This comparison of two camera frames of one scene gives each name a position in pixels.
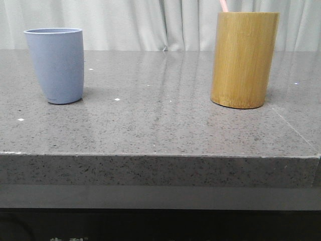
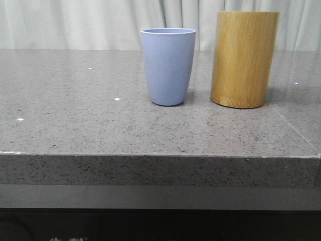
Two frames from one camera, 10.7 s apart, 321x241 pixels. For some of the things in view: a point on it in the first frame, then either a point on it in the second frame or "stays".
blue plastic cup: [58, 54] → [168, 53]
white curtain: [155, 25] stays
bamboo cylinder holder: [244, 48] stays
